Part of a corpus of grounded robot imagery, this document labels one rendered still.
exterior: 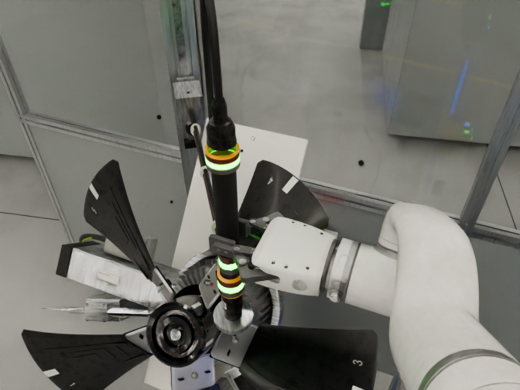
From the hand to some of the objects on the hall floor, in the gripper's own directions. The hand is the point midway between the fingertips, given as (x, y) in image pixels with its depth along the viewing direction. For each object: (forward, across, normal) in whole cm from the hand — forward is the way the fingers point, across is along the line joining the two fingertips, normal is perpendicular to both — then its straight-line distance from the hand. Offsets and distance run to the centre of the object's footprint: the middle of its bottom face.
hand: (228, 235), depth 66 cm
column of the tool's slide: (+40, -59, +147) cm, 164 cm away
